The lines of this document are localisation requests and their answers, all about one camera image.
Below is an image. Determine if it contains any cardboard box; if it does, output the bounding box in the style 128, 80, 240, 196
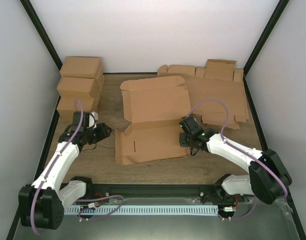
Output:
57, 91, 101, 122
57, 77, 104, 98
60, 56, 103, 79
115, 75, 191, 165

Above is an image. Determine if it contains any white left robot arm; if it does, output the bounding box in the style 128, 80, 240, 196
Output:
19, 111, 112, 230

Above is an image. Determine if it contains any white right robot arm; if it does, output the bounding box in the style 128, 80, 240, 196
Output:
179, 116, 292, 205

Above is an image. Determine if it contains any stack of flat cardboard sheets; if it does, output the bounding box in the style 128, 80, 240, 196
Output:
157, 64, 249, 130

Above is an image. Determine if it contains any upright cardboard sheet at back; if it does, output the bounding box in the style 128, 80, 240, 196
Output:
204, 59, 236, 82

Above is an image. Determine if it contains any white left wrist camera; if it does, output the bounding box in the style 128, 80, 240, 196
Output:
89, 111, 98, 129

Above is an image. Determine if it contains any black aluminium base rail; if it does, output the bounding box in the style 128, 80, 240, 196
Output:
62, 183, 258, 201

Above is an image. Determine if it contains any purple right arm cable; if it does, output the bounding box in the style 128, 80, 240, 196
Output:
185, 98, 288, 201

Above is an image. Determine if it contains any light blue slotted cable duct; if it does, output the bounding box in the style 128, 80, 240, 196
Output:
64, 205, 218, 216

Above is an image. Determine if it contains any left black frame post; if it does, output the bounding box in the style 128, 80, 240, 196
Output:
20, 0, 63, 70

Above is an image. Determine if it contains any black frame post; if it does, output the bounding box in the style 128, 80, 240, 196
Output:
243, 0, 290, 72
20, 0, 63, 70

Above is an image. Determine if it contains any right black frame post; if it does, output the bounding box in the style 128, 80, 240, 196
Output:
243, 0, 290, 72

